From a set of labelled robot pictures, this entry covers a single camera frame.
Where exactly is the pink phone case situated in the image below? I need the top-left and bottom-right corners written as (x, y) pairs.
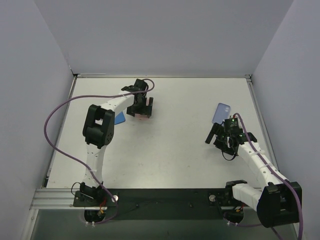
top-left (134, 97), bottom-right (153, 119)

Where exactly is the lavender phone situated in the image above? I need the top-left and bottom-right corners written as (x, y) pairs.
top-left (211, 102), bottom-right (231, 124)

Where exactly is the blue phone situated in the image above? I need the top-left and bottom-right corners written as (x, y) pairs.
top-left (114, 112), bottom-right (126, 125)

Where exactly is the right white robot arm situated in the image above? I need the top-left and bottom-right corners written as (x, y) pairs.
top-left (205, 117), bottom-right (302, 228)

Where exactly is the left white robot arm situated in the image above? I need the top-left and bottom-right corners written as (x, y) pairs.
top-left (80, 79), bottom-right (154, 206)

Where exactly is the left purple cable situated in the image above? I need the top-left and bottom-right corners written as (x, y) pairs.
top-left (43, 78), bottom-right (156, 225)

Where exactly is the purple cable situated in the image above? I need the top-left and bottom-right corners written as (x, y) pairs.
top-left (223, 112), bottom-right (305, 240)
top-left (43, 78), bottom-right (156, 225)

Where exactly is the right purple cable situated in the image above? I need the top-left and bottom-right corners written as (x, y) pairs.
top-left (223, 112), bottom-right (305, 240)

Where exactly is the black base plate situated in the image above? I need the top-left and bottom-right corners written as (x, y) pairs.
top-left (72, 187), bottom-right (255, 221)

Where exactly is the aluminium frame rail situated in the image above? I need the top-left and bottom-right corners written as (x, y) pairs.
top-left (29, 74), bottom-right (301, 211)

